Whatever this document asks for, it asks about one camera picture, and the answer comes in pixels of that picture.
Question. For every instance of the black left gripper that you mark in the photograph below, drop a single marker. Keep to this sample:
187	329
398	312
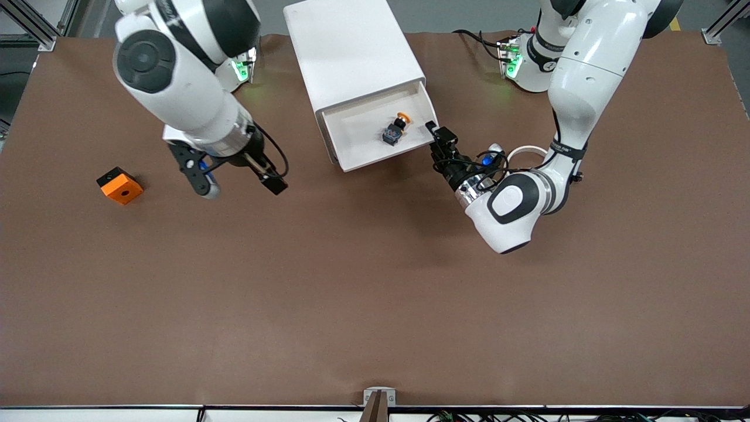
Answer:
452	170

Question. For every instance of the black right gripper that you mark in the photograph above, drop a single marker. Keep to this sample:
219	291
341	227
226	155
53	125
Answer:
253	150

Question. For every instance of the orange push button switch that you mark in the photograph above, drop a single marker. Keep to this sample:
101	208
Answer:
391	136

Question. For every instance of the white drawer with beige floor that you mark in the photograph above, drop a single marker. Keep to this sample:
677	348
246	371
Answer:
357	132

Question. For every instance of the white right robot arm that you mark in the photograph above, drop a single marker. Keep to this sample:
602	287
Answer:
176	88

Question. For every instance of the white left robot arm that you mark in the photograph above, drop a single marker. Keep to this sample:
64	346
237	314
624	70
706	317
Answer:
586	76

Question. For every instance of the white drawer cabinet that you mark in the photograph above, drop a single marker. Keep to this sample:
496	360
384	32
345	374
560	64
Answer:
351	53

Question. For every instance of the orange block with black part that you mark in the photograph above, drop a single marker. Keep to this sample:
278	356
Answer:
123	190

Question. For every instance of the brown table cover sheet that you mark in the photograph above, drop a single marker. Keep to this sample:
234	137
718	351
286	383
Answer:
375	281

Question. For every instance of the grey metal bracket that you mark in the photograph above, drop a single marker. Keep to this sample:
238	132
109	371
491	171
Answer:
369	394

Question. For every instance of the brown strip in bracket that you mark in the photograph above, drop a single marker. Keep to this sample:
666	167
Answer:
375	410

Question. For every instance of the aluminium frame profile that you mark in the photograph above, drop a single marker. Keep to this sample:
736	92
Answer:
29	20
713	36

